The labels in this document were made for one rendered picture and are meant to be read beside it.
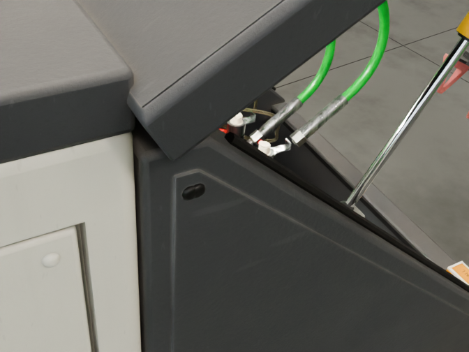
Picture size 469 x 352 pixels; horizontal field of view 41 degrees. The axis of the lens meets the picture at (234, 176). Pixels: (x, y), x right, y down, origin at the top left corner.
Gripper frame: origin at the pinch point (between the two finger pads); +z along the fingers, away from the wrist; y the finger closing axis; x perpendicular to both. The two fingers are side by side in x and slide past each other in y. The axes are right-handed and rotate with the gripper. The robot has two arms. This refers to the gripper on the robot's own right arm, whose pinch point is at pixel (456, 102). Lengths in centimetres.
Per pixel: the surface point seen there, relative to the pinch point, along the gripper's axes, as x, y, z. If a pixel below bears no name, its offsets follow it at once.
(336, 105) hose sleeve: -43.3, 17.6, 3.0
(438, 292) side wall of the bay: -52, 53, 4
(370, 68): -40.9, 16.8, -3.6
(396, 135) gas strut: -68, 51, -8
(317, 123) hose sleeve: -44.8, 18.1, 6.3
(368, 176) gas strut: -68, 51, -5
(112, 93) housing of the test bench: -93, 58, -8
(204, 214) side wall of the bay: -84, 57, -2
